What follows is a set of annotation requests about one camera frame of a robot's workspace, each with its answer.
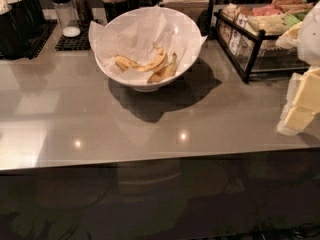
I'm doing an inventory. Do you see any white paper bowl liner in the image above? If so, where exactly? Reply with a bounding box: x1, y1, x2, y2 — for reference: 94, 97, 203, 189
87, 4, 209, 84

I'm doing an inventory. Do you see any black container left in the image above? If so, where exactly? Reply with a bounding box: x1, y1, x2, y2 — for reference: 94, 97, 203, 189
0, 0, 46, 58

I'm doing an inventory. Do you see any black wire tea rack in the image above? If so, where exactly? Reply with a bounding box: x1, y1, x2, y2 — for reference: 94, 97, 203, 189
211, 9, 308, 82

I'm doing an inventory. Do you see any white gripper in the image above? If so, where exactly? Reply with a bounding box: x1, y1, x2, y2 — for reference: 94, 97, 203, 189
276, 1, 320, 136

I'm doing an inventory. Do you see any large black mat left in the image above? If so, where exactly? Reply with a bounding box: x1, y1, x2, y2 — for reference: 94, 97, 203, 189
0, 19, 57, 60

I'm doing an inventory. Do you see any dark pepper shaker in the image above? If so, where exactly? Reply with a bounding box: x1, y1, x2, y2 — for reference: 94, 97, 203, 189
73, 0, 93, 25

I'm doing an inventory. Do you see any glass sugar dispenser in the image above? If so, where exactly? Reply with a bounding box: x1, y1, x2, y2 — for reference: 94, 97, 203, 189
52, 0, 81, 38

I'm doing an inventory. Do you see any black napkin holder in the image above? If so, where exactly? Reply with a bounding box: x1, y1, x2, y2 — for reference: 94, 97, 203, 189
158, 0, 214, 36

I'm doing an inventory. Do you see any black rubber mat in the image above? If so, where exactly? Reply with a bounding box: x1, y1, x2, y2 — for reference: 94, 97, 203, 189
55, 25, 91, 51

